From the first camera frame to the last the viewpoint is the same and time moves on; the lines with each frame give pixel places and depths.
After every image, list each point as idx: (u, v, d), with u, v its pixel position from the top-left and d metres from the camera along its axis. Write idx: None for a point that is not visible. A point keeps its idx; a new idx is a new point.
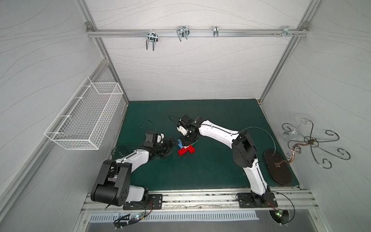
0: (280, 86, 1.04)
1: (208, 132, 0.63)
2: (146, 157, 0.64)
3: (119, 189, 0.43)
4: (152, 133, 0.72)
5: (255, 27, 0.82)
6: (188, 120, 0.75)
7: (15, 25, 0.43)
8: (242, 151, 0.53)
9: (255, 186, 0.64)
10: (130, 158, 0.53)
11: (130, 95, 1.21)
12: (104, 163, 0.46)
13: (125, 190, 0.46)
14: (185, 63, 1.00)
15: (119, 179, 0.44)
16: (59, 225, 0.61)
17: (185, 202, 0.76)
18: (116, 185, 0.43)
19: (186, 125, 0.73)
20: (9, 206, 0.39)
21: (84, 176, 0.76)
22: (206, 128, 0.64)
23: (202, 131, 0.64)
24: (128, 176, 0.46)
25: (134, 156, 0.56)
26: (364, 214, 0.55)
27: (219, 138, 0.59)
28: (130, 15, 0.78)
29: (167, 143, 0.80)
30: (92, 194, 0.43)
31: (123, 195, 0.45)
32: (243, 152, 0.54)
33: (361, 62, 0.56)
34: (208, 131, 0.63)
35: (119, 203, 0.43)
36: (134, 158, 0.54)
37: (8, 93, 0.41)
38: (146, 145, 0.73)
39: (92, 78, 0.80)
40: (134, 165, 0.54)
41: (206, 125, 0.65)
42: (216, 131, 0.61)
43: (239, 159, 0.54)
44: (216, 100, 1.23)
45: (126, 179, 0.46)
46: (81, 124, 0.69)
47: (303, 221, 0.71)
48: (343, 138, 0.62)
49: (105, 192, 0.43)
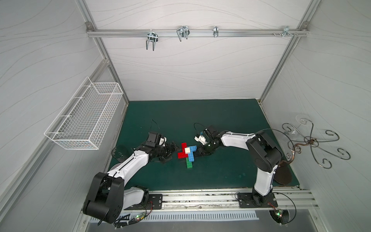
0: (280, 86, 1.04)
1: (228, 138, 0.66)
2: (144, 162, 0.60)
3: (110, 207, 0.40)
4: (156, 133, 0.70)
5: (255, 26, 0.82)
6: (213, 131, 0.80)
7: (16, 25, 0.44)
8: (259, 150, 0.52)
9: (259, 185, 0.63)
10: (123, 169, 0.49)
11: (130, 95, 1.21)
12: (95, 177, 0.43)
13: (117, 206, 0.43)
14: (185, 63, 1.00)
15: (110, 197, 0.41)
16: (58, 226, 0.61)
17: (185, 202, 0.76)
18: (107, 201, 0.41)
19: (211, 137, 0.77)
20: (9, 206, 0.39)
21: (84, 177, 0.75)
22: (227, 136, 0.68)
23: (224, 139, 0.68)
24: (120, 192, 0.43)
25: (129, 166, 0.51)
26: (363, 213, 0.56)
27: (238, 142, 0.61)
28: (130, 16, 0.78)
29: (169, 147, 0.77)
30: (84, 208, 0.41)
31: (115, 210, 0.43)
32: (262, 152, 0.51)
33: (362, 62, 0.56)
34: (229, 137, 0.66)
35: (110, 219, 0.41)
36: (128, 168, 0.50)
37: (8, 93, 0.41)
38: (148, 144, 0.69)
39: (92, 78, 0.80)
40: (130, 173, 0.51)
41: (227, 134, 0.70)
42: (235, 136, 0.64)
43: (259, 161, 0.51)
44: (216, 100, 1.23)
45: (119, 195, 0.43)
46: (81, 124, 0.69)
47: (303, 221, 0.71)
48: (343, 138, 0.62)
49: (96, 209, 0.41)
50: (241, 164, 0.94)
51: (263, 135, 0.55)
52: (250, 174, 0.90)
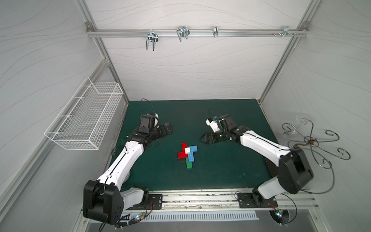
0: (280, 86, 1.04)
1: (251, 142, 0.57)
2: (139, 151, 0.55)
3: (109, 213, 0.39)
4: (149, 117, 0.63)
5: (255, 26, 0.82)
6: (230, 122, 0.68)
7: (16, 25, 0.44)
8: (291, 168, 0.44)
9: (265, 190, 0.62)
10: (116, 172, 0.44)
11: (130, 95, 1.21)
12: (86, 186, 0.40)
13: (118, 210, 0.43)
14: (185, 63, 1.00)
15: (107, 204, 0.39)
16: (58, 226, 0.61)
17: (185, 202, 0.76)
18: (105, 209, 0.39)
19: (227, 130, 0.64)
20: (9, 206, 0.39)
21: (84, 177, 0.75)
22: (249, 138, 0.58)
23: (244, 139, 0.59)
24: (117, 196, 0.42)
25: (121, 166, 0.46)
26: (363, 213, 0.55)
27: (262, 150, 0.53)
28: (130, 16, 0.78)
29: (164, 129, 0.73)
30: (85, 214, 0.40)
31: (116, 213, 0.43)
32: (295, 173, 0.44)
33: (362, 62, 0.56)
34: (253, 141, 0.56)
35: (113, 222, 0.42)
36: (121, 169, 0.46)
37: (8, 93, 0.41)
38: (141, 131, 0.63)
39: (92, 78, 0.80)
40: (125, 173, 0.48)
41: (250, 135, 0.59)
42: (261, 143, 0.54)
43: (286, 180, 0.45)
44: (216, 100, 1.23)
45: (117, 200, 0.42)
46: (81, 124, 0.69)
47: (303, 221, 0.71)
48: (343, 138, 0.62)
49: (96, 215, 0.40)
50: (241, 164, 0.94)
51: (299, 152, 0.46)
52: (250, 174, 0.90)
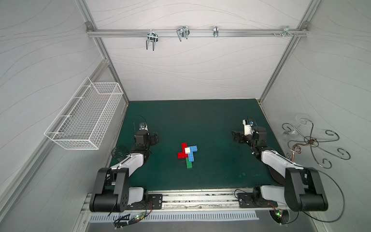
0: (280, 86, 1.04)
1: (270, 157, 0.59)
2: (141, 162, 0.63)
3: (119, 195, 0.42)
4: (142, 133, 0.70)
5: (255, 26, 0.82)
6: (262, 137, 0.69)
7: (16, 25, 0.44)
8: (296, 182, 0.44)
9: (267, 191, 0.61)
10: (125, 164, 0.52)
11: (130, 95, 1.21)
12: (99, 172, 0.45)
13: (125, 196, 0.45)
14: (185, 63, 1.00)
15: (118, 185, 0.43)
16: (59, 226, 0.61)
17: (185, 202, 0.76)
18: (116, 192, 0.42)
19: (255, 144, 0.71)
20: (9, 206, 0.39)
21: (84, 178, 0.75)
22: (269, 153, 0.62)
23: (264, 153, 0.63)
24: (126, 181, 0.46)
25: (129, 161, 0.55)
26: (364, 213, 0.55)
27: (278, 166, 0.54)
28: (130, 16, 0.78)
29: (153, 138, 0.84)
30: (91, 204, 0.41)
31: (123, 200, 0.44)
32: (299, 189, 0.43)
33: (362, 62, 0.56)
34: (272, 155, 0.60)
35: (121, 209, 0.43)
36: (129, 163, 0.54)
37: (8, 93, 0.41)
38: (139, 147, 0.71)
39: (92, 78, 0.80)
40: (132, 169, 0.55)
41: (271, 151, 0.64)
42: (278, 158, 0.57)
43: (291, 195, 0.44)
44: (216, 100, 1.23)
45: (125, 184, 0.45)
46: (81, 124, 0.69)
47: (302, 221, 0.71)
48: (343, 138, 0.62)
49: (105, 201, 0.41)
50: (241, 164, 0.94)
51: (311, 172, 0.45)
52: (250, 174, 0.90)
